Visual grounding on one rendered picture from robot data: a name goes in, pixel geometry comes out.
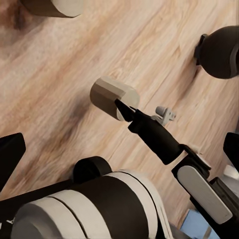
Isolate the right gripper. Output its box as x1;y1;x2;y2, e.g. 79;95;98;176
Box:
114;99;172;152

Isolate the pillar candle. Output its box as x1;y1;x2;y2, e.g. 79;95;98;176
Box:
21;0;89;18
187;144;201;155
89;76;140;121

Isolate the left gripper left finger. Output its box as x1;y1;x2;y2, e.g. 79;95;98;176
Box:
0;132;26;192

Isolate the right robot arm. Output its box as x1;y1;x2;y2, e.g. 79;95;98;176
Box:
114;99;239;239

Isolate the cauldron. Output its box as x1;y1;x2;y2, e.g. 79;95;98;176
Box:
194;25;239;79

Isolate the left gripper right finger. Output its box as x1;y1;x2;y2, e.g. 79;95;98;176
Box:
223;132;239;172

